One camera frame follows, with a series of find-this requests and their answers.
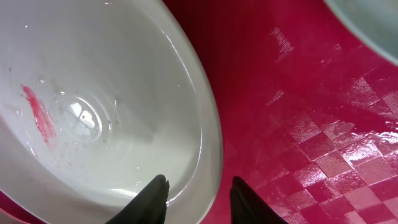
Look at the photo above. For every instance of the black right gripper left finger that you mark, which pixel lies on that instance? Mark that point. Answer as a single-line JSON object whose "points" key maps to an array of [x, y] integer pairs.
{"points": [[148, 206]]}

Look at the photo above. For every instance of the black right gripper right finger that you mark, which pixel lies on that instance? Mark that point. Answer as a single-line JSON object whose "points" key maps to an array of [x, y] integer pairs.
{"points": [[248, 208]]}

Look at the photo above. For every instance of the white plate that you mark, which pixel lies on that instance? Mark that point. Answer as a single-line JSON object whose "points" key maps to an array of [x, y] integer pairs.
{"points": [[97, 98]]}

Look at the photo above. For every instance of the red plastic tray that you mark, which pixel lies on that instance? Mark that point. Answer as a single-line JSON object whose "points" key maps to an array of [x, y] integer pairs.
{"points": [[308, 113]]}

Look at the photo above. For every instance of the light green plate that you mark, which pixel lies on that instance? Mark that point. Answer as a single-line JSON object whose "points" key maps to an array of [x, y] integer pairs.
{"points": [[374, 22]]}

